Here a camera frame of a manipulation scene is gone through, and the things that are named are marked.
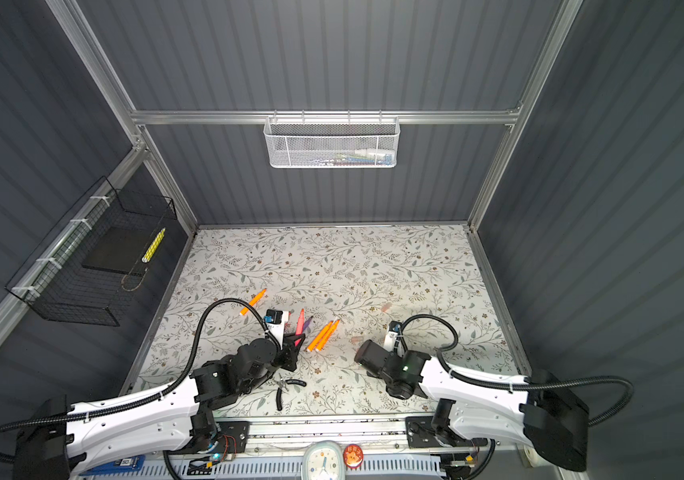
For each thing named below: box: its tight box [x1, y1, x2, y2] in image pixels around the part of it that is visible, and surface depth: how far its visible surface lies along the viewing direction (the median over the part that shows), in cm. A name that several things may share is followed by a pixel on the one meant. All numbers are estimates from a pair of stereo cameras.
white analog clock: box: [301, 440, 346, 480], surface depth 69 cm
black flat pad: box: [81, 227, 162, 274], surface depth 77 cm
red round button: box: [343, 444, 364, 469], surface depth 72 cm
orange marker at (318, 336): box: [306, 320, 334, 352], surface depth 93 cm
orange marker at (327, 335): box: [316, 320, 341, 351], surface depth 93 cm
